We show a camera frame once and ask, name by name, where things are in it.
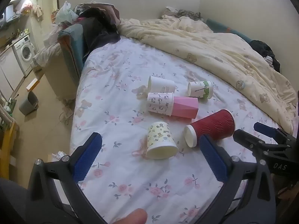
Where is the patterned brown cloth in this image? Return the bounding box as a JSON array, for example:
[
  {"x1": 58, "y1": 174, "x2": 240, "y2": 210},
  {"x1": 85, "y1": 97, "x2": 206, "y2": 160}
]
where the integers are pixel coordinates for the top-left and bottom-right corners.
[{"x1": 161, "y1": 7, "x2": 204, "y2": 21}]

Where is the white green-print paper cup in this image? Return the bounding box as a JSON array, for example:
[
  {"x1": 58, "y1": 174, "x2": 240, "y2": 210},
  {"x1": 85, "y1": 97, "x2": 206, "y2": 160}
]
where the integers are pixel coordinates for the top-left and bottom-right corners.
[{"x1": 187, "y1": 81, "x2": 213, "y2": 99}]

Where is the yellow wooden stool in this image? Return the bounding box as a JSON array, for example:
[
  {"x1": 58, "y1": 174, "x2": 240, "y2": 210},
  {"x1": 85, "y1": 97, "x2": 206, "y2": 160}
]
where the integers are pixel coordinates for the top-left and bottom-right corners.
[{"x1": 0, "y1": 119, "x2": 19, "y2": 171}]

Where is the yellow cartoon paper cup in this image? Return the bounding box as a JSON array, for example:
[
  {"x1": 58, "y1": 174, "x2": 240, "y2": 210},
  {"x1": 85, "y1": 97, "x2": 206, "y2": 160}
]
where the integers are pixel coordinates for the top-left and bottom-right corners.
[{"x1": 145, "y1": 121, "x2": 178, "y2": 160}]

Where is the orange flat box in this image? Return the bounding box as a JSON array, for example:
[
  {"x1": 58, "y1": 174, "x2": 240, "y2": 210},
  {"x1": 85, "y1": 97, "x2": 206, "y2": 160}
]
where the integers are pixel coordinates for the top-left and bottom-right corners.
[{"x1": 26, "y1": 78, "x2": 40, "y2": 92}]

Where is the red ribbed paper cup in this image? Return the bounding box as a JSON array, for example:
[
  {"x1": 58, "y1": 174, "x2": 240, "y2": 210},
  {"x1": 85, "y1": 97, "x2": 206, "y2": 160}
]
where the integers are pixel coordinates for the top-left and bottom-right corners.
[{"x1": 184, "y1": 109, "x2": 235, "y2": 148}]

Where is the white pink-patterned paper cup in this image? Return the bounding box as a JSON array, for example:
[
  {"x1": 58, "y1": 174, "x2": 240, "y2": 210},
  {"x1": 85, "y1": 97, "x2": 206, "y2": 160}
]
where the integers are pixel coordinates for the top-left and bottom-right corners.
[{"x1": 146, "y1": 92, "x2": 174, "y2": 116}]

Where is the dark jacket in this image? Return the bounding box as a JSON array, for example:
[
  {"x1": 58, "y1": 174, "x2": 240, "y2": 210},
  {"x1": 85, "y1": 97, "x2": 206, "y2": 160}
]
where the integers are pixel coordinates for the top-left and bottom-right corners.
[{"x1": 75, "y1": 3, "x2": 122, "y2": 59}]

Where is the white plastic bag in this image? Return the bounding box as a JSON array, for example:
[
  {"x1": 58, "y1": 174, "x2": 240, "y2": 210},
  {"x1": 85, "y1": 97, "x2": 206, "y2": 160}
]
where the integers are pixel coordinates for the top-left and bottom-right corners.
[{"x1": 55, "y1": 1, "x2": 79, "y2": 25}]

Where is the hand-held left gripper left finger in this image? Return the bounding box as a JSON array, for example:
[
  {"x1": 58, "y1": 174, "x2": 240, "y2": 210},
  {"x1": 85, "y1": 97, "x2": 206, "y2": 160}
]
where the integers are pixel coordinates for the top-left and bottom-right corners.
[{"x1": 28, "y1": 132, "x2": 110, "y2": 224}]

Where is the dark grey cloth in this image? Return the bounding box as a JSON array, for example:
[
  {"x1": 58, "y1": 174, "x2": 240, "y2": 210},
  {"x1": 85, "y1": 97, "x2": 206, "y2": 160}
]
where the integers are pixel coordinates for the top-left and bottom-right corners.
[{"x1": 0, "y1": 178, "x2": 32, "y2": 224}]

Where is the pink faceted cup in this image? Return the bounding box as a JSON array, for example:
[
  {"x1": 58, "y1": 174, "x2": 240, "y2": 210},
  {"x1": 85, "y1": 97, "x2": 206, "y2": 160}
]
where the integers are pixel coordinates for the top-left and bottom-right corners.
[{"x1": 171, "y1": 96, "x2": 199, "y2": 119}]

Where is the white cabinet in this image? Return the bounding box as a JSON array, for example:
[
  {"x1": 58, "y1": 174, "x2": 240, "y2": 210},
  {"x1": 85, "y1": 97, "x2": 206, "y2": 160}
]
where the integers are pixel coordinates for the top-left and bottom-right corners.
[{"x1": 0, "y1": 48, "x2": 24, "y2": 98}]

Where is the person's left hand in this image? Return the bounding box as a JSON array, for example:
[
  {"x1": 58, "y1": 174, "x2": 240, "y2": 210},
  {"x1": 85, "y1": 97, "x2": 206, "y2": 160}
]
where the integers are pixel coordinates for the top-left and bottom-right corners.
[{"x1": 112, "y1": 208, "x2": 148, "y2": 224}]

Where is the black white striped cloth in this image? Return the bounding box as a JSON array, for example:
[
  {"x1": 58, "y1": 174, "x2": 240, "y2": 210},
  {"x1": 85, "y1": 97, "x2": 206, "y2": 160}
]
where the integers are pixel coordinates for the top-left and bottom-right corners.
[{"x1": 264, "y1": 55, "x2": 276, "y2": 68}]

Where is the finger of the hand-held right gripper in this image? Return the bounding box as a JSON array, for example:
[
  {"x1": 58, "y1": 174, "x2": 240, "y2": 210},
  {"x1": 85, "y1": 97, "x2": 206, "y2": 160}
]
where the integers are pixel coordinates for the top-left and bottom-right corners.
[
  {"x1": 233, "y1": 129, "x2": 291, "y2": 162},
  {"x1": 254, "y1": 122, "x2": 295, "y2": 145}
]

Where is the teal pillow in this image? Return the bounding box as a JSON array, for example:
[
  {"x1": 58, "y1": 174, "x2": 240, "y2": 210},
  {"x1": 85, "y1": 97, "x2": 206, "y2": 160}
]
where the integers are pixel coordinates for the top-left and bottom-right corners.
[{"x1": 206, "y1": 18, "x2": 253, "y2": 44}]

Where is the white washing machine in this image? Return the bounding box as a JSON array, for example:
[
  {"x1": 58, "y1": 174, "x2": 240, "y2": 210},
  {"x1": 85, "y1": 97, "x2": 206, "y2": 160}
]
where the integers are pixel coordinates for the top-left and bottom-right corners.
[{"x1": 12, "y1": 35, "x2": 38, "y2": 77}]

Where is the plain white paper cup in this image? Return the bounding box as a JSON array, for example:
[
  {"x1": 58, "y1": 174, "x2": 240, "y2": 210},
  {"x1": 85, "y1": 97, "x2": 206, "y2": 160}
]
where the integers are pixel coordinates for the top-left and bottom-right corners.
[{"x1": 147, "y1": 75, "x2": 176, "y2": 93}]

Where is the black clothing pile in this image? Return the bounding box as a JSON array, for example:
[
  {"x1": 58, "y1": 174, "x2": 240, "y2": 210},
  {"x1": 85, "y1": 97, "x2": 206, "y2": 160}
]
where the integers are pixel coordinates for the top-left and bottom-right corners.
[{"x1": 249, "y1": 40, "x2": 281, "y2": 73}]

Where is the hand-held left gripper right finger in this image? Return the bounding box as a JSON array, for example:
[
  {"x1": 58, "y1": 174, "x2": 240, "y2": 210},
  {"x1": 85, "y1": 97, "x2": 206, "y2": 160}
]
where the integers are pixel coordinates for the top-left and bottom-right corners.
[{"x1": 199, "y1": 134, "x2": 277, "y2": 224}]

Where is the teal chair with orange edge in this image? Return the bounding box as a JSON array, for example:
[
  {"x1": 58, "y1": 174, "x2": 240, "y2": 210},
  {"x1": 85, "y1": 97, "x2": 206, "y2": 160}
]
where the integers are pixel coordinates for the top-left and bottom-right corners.
[{"x1": 57, "y1": 24, "x2": 87, "y2": 84}]

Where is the cream bear-print blanket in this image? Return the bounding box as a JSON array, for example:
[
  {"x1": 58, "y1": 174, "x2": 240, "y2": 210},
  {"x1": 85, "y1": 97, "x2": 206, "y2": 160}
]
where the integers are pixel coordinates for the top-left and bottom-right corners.
[{"x1": 117, "y1": 14, "x2": 295, "y2": 134}]

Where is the grey trash bin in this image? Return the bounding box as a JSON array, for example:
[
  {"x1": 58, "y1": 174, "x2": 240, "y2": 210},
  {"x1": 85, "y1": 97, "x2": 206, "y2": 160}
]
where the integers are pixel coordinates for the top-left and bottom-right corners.
[{"x1": 19, "y1": 91, "x2": 39, "y2": 116}]

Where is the white quilted cloth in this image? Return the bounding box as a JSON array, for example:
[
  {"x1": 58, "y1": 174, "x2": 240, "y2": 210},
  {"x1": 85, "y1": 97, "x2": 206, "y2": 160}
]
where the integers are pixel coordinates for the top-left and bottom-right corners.
[{"x1": 32, "y1": 42, "x2": 63, "y2": 68}]

